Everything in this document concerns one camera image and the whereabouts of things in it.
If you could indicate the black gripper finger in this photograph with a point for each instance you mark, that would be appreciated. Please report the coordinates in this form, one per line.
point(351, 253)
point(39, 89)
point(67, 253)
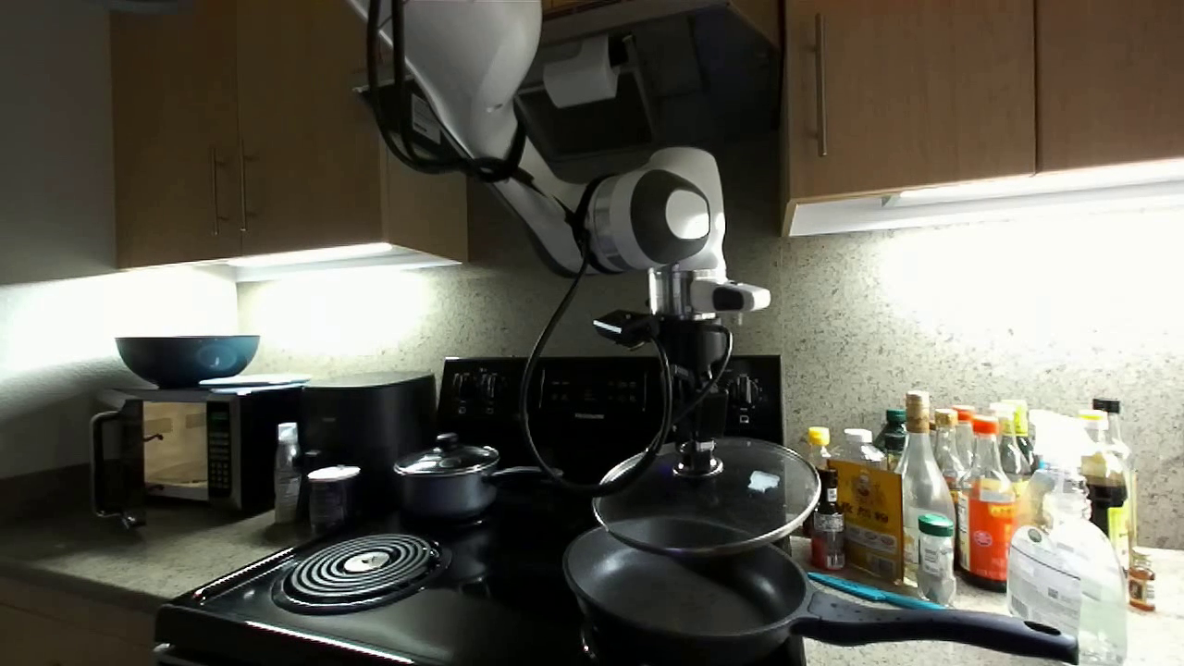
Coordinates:
point(686, 416)
point(715, 413)

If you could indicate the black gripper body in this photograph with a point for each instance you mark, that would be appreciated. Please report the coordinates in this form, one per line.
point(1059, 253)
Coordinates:
point(701, 354)

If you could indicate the glass lid with steel knob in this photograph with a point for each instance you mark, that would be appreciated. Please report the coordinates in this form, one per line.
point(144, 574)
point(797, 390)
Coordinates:
point(763, 492)

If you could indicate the black frying pan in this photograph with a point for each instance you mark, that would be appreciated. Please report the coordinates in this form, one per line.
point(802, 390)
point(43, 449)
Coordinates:
point(690, 605)

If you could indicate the electric coil stove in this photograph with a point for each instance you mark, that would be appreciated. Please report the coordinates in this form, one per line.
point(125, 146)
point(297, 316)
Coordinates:
point(494, 394)

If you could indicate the small saucepan lid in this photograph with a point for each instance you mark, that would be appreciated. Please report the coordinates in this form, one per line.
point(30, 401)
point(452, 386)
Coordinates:
point(446, 459)

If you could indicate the small jar with green lid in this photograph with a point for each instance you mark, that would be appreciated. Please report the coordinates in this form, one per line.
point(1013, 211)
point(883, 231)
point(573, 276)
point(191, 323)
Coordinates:
point(937, 549)

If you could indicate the dark jar with white lid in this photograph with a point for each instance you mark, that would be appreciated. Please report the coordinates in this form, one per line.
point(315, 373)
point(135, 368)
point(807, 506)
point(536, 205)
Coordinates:
point(335, 502)

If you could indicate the dark bottle with yellow cap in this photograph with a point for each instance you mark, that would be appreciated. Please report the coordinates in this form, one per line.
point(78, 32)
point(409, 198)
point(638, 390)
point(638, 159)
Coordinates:
point(817, 458)

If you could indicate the small bottle with red label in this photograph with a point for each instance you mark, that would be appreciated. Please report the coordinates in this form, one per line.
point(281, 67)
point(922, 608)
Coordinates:
point(832, 538)

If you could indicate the bottle with green cap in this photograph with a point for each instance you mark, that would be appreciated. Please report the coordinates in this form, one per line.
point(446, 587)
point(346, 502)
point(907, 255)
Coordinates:
point(895, 436)

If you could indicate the bottle with yellow label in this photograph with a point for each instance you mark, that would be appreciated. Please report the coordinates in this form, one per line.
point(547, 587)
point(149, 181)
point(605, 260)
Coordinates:
point(873, 511)

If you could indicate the clear bottle with cork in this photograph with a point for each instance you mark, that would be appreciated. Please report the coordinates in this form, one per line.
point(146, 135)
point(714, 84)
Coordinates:
point(928, 482)

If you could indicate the teal utensil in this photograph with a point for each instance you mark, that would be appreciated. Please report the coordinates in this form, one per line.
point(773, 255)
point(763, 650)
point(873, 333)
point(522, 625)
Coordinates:
point(865, 591)

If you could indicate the clear bottle with tan cap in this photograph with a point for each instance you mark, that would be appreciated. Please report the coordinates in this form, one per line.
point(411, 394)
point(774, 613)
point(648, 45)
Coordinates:
point(948, 449)

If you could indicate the small dark saucepan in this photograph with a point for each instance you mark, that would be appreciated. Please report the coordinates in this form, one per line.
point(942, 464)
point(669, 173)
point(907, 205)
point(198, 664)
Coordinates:
point(446, 502)

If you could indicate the orange bottle with red cap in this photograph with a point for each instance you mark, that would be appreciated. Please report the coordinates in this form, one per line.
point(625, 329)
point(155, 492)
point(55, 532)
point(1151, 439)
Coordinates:
point(991, 511)

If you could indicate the yellow-green bottle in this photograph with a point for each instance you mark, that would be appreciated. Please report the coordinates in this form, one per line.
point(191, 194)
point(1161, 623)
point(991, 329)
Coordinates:
point(1016, 444)

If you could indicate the black countertop appliance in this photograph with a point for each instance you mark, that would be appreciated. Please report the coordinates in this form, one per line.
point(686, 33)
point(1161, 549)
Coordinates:
point(371, 421)

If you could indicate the under-cabinet light strip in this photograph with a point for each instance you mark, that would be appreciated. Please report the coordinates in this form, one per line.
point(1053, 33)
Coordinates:
point(987, 198)
point(335, 255)

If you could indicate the black coil burner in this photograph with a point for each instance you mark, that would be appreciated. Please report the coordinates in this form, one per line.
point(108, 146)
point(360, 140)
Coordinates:
point(356, 572)

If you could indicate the small brown bottle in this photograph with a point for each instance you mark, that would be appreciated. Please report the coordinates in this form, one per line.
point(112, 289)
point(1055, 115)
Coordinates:
point(1142, 581)

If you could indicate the toaster oven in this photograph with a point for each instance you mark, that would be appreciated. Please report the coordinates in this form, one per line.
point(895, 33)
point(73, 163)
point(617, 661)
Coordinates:
point(187, 449)

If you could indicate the blue bowl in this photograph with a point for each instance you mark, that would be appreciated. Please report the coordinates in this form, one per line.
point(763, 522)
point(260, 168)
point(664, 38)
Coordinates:
point(187, 357)

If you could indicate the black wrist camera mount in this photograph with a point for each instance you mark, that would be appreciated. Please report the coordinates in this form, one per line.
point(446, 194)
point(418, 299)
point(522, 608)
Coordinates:
point(631, 328)

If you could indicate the wide wooden wall cabinet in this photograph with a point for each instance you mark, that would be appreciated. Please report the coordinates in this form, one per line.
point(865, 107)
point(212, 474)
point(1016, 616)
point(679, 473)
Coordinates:
point(937, 88)

